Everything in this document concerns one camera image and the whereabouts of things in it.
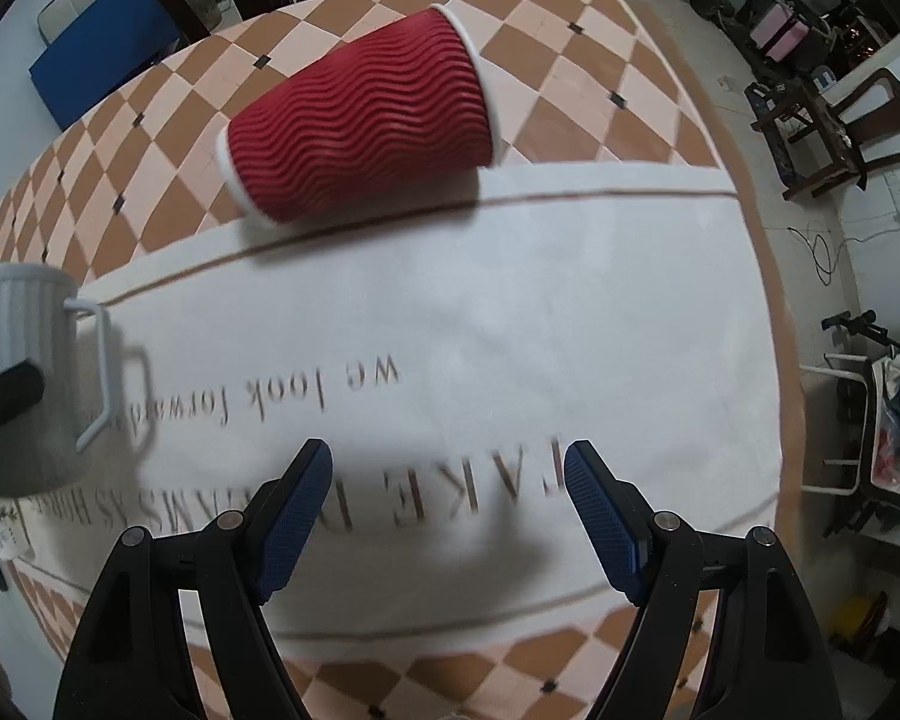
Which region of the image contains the grey plastic mug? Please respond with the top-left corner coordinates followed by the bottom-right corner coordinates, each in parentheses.
top-left (0, 263), bottom-right (152, 497)

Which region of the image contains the white printed paper cup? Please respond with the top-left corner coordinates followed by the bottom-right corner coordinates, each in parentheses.
top-left (0, 497), bottom-right (34, 562)

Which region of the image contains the red corrugated paper cup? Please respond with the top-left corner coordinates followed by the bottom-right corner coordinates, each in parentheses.
top-left (215, 5), bottom-right (502, 224)

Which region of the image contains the white chair with clothes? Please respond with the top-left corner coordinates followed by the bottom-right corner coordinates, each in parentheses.
top-left (803, 310), bottom-right (900, 536)

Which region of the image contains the blue cushioned bench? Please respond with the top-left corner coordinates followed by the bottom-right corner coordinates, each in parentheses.
top-left (29, 0), bottom-right (180, 130)

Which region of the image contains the checkered lettered tablecloth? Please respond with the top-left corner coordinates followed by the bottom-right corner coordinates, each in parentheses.
top-left (0, 0), bottom-right (805, 718)

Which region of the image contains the brown wooden chair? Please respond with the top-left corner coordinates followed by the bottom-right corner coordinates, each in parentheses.
top-left (745, 68), bottom-right (900, 202)

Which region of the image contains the pink seated exercise machine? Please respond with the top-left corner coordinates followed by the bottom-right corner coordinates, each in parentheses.
top-left (683, 0), bottom-right (891, 85)

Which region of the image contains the black floor cable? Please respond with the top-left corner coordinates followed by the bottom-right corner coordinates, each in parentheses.
top-left (787, 223), bottom-right (872, 288)

